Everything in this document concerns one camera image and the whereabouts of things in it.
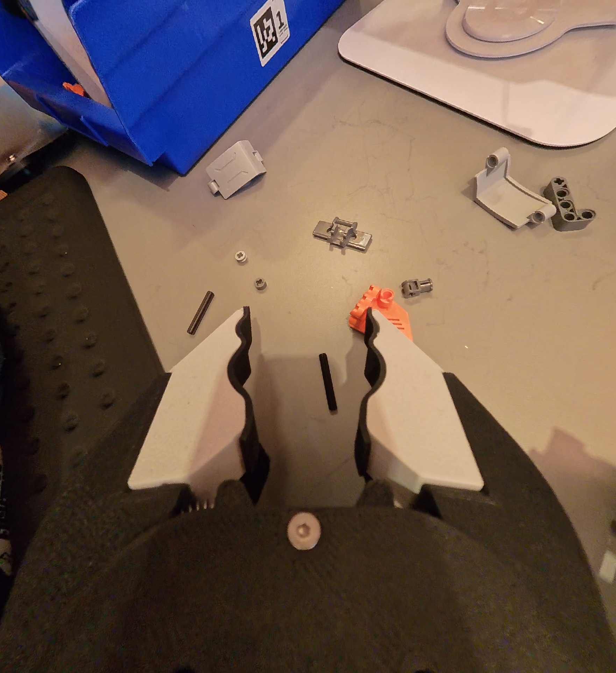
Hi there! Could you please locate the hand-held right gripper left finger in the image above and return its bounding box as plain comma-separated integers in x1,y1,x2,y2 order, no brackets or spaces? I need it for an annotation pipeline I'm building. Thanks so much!
127,305,269,508

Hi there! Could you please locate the blue bin with square tag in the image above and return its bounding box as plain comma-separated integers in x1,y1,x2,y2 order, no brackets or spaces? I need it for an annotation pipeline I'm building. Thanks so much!
0,0,345,176

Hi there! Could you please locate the light grey flat brick panel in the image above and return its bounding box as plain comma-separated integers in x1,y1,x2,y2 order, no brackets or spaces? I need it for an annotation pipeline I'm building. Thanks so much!
205,140,266,199

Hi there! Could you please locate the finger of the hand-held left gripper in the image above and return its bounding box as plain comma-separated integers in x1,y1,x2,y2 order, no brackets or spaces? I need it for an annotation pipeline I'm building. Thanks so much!
19,0,114,106

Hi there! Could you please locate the grey track link piece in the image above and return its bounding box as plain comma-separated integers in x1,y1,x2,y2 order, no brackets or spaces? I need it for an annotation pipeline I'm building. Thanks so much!
312,217,373,253

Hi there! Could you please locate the grey brick beam with holes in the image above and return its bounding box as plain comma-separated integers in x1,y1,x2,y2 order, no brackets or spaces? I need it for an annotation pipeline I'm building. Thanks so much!
543,177,597,231

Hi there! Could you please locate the black axle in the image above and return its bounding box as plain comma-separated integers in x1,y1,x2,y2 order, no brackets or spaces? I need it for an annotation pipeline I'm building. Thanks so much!
319,354,339,412

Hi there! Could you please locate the light grey curved brick panel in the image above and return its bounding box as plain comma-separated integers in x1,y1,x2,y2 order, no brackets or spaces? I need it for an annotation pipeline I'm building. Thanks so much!
470,148,553,230

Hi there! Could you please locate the black perforated armrest pad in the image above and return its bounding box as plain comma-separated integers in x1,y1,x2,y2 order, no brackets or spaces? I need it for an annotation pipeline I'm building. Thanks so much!
0,165,172,526

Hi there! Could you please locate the black pin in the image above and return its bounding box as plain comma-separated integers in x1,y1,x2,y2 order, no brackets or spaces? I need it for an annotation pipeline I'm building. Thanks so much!
187,291,215,336

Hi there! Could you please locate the white book stand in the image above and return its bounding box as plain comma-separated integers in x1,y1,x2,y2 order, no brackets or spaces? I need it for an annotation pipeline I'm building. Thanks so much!
338,0,616,148

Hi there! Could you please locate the orange brick panel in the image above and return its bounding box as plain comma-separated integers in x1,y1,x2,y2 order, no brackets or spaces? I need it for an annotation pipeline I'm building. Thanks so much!
347,284,415,342

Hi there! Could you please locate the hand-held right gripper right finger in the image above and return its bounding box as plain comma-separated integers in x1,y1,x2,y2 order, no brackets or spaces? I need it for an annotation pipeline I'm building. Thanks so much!
352,307,487,508

